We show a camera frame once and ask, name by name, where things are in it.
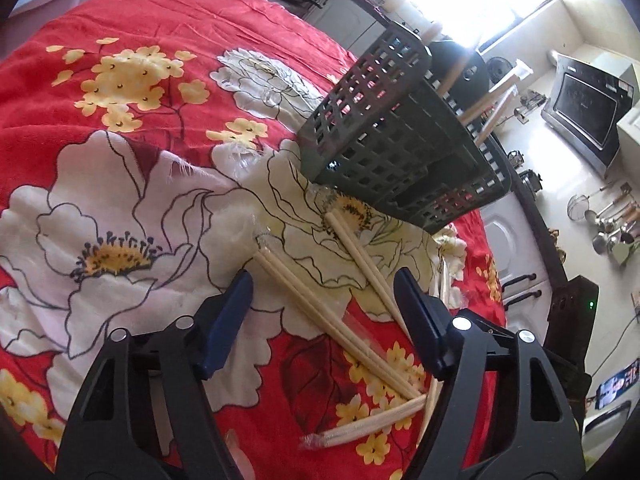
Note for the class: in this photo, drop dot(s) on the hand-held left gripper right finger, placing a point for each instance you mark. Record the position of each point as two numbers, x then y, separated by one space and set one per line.
425 320

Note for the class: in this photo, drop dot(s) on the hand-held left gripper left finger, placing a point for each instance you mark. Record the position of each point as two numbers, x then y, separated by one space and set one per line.
225 325

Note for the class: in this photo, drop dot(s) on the pile of chopsticks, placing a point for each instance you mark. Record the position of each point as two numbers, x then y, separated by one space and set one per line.
320 310

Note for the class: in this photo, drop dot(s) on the green perforated utensil basket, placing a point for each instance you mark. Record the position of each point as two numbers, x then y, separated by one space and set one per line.
400 150

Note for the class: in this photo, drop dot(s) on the wooden chopstick pair single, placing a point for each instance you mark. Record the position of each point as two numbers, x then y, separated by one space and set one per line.
492 91
495 115
456 72

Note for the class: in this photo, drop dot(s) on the row of hanging kitchen utensils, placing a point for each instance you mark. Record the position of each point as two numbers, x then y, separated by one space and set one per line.
610 225

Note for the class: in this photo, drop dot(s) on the person's left hand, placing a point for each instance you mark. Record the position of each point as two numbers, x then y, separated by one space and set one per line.
239 452

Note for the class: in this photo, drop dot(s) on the dark box with green light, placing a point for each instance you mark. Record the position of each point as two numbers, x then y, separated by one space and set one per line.
572 320

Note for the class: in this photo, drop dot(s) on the steel kettle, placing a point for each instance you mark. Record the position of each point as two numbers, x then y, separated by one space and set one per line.
530 180

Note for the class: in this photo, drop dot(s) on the red floral tablecloth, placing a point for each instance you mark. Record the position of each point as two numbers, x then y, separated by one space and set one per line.
125 160

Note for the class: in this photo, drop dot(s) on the smartphone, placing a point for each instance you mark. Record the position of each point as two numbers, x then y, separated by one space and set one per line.
617 387

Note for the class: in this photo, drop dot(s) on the small round fan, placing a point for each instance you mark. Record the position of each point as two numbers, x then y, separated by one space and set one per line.
499 68

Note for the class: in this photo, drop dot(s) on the black range hood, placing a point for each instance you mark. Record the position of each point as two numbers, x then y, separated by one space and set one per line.
582 105

